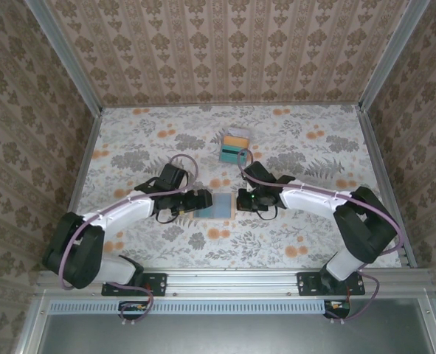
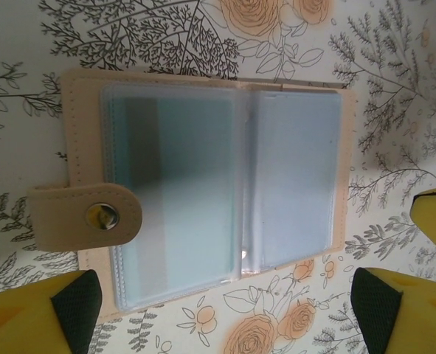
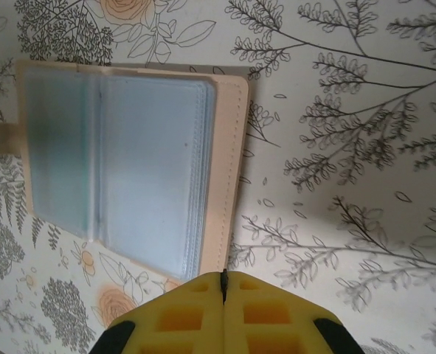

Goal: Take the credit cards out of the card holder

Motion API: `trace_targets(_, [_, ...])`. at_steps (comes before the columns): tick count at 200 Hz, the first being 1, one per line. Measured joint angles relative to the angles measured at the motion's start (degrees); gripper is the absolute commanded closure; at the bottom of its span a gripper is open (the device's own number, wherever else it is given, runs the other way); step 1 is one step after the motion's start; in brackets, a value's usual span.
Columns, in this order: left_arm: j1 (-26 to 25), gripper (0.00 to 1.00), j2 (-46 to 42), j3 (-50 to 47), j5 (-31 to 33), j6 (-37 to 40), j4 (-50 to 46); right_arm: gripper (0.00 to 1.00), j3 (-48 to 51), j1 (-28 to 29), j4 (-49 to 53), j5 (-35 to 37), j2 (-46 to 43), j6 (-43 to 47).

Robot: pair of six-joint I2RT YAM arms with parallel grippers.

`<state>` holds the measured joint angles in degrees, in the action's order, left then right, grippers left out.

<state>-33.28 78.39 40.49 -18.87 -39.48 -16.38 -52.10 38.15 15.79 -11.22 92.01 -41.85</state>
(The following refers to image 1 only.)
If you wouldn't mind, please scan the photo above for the teal card with black stripe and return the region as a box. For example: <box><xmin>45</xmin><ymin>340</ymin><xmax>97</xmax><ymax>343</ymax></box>
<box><xmin>218</xmin><ymin>145</ymin><xmax>249</xmax><ymax>164</ymax></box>

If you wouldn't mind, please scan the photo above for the orange credit card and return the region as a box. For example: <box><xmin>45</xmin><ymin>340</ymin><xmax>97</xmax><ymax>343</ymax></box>
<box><xmin>222</xmin><ymin>135</ymin><xmax>251</xmax><ymax>148</ymax></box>

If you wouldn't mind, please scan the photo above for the aluminium cross beam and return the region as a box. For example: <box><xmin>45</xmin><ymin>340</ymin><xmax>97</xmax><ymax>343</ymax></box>
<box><xmin>32</xmin><ymin>268</ymin><xmax>436</xmax><ymax>298</ymax></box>

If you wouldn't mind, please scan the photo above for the black connector box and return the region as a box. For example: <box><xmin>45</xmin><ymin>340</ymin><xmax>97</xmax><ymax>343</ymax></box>
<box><xmin>117</xmin><ymin>300</ymin><xmax>153</xmax><ymax>321</ymax></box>
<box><xmin>322</xmin><ymin>298</ymin><xmax>352</xmax><ymax>320</ymax></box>

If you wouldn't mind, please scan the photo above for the grey metal panel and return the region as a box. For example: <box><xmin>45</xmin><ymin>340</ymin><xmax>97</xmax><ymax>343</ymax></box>
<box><xmin>14</xmin><ymin>294</ymin><xmax>436</xmax><ymax>354</ymax></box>

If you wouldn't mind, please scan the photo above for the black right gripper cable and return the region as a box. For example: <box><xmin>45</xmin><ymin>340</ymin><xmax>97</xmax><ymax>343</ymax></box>
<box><xmin>256</xmin><ymin>206</ymin><xmax>280</xmax><ymax>221</ymax></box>

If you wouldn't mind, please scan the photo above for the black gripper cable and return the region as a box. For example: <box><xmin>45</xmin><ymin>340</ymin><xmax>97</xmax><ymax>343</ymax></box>
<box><xmin>154</xmin><ymin>209</ymin><xmax>184</xmax><ymax>225</ymax></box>
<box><xmin>256</xmin><ymin>206</ymin><xmax>280</xmax><ymax>221</ymax></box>

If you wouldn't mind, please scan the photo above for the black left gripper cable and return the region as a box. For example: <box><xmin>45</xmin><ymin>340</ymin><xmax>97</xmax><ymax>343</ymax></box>
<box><xmin>154</xmin><ymin>209</ymin><xmax>184</xmax><ymax>225</ymax></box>

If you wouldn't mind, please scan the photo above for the aluminium side rail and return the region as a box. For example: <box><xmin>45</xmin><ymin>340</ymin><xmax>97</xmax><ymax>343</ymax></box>
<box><xmin>68</xmin><ymin>108</ymin><xmax>103</xmax><ymax>276</ymax></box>
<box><xmin>359</xmin><ymin>106</ymin><xmax>418</xmax><ymax>270</ymax></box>

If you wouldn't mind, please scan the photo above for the grey slotted cable duct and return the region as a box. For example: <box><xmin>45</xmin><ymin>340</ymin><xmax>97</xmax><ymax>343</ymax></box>
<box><xmin>49</xmin><ymin>299</ymin><xmax>351</xmax><ymax>315</ymax></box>

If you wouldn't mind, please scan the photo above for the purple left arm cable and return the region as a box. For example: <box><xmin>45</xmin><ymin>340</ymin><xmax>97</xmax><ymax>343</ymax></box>
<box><xmin>58</xmin><ymin>153</ymin><xmax>199</xmax><ymax>326</ymax></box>

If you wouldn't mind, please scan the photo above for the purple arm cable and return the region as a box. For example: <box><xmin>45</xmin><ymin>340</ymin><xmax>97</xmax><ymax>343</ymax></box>
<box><xmin>58</xmin><ymin>153</ymin><xmax>199</xmax><ymax>326</ymax></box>
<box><xmin>238</xmin><ymin>148</ymin><xmax>406</xmax><ymax>324</ymax></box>

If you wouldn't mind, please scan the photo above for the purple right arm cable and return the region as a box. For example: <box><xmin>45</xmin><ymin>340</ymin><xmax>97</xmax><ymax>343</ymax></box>
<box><xmin>238</xmin><ymin>148</ymin><xmax>406</xmax><ymax>324</ymax></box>

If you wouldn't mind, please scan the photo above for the aluminium frame post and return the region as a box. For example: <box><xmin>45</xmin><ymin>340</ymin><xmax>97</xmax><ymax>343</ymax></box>
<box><xmin>27</xmin><ymin>0</ymin><xmax>104</xmax><ymax>116</ymax></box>
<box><xmin>358</xmin><ymin>0</ymin><xmax>423</xmax><ymax>111</ymax></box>

